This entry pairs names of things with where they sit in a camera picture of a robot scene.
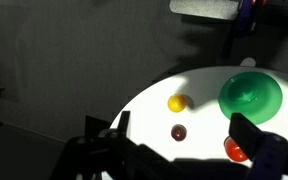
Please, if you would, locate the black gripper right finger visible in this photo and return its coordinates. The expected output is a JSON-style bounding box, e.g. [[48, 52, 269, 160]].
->
[[228, 112, 288, 180]]

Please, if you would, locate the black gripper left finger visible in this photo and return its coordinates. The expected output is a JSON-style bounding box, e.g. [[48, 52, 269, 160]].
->
[[50, 110, 142, 180]]

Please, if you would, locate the dark yellow round fruit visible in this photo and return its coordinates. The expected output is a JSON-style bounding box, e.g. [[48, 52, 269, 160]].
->
[[167, 93, 188, 113]]

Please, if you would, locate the green plastic bowl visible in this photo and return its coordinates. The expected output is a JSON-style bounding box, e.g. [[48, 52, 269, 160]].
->
[[218, 71, 283, 125]]

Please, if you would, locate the large red tomato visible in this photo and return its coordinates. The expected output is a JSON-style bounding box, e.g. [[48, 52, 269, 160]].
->
[[223, 136, 250, 163]]

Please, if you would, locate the round white table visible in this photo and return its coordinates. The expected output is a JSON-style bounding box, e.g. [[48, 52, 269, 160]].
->
[[100, 64, 288, 180]]

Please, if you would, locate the dark red plum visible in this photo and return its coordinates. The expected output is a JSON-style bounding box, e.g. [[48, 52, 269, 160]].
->
[[170, 124, 188, 142]]

